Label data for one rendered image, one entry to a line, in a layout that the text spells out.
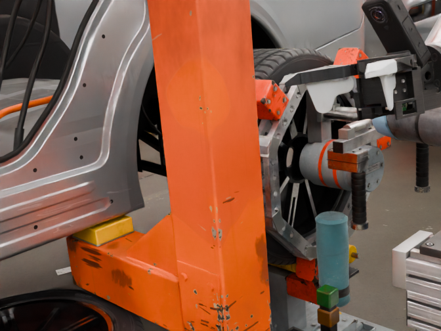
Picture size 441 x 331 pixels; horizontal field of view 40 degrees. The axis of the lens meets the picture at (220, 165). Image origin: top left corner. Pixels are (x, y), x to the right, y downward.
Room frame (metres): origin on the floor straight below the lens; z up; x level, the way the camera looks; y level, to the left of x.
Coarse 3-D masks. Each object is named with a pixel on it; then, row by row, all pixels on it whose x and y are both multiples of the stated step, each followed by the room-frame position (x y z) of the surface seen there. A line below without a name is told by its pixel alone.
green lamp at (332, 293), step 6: (318, 288) 1.29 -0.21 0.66; (324, 288) 1.28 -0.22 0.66; (330, 288) 1.28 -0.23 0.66; (336, 288) 1.28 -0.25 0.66; (318, 294) 1.28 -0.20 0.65; (324, 294) 1.26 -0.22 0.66; (330, 294) 1.26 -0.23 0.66; (336, 294) 1.27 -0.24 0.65; (318, 300) 1.28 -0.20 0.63; (324, 300) 1.26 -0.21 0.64; (330, 300) 1.26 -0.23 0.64; (336, 300) 1.27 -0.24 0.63; (324, 306) 1.26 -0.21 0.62; (330, 306) 1.26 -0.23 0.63
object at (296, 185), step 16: (304, 96) 1.81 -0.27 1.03; (304, 112) 1.79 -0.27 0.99; (288, 128) 1.73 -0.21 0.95; (304, 128) 1.79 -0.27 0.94; (336, 128) 1.94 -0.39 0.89; (288, 144) 1.73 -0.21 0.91; (304, 144) 1.83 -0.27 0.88; (288, 176) 1.72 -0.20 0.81; (288, 192) 1.74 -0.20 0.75; (304, 192) 1.79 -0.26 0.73; (320, 192) 1.92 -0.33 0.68; (336, 192) 1.88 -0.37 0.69; (288, 208) 1.72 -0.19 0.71; (304, 208) 1.90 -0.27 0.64; (320, 208) 1.86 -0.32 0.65; (304, 224) 1.81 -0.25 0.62
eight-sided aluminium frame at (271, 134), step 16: (336, 80) 1.73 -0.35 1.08; (288, 96) 1.59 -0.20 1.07; (352, 96) 1.81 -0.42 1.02; (288, 112) 1.57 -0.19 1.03; (272, 128) 1.54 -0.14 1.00; (272, 144) 1.51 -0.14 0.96; (368, 144) 1.86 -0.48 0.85; (272, 160) 1.53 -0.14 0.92; (272, 176) 1.51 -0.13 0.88; (272, 192) 1.51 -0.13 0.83; (368, 192) 1.84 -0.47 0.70; (272, 208) 1.51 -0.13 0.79; (272, 224) 1.50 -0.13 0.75; (288, 224) 1.55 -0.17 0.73; (288, 240) 1.55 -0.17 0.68; (304, 240) 1.60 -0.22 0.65; (304, 256) 1.60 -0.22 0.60
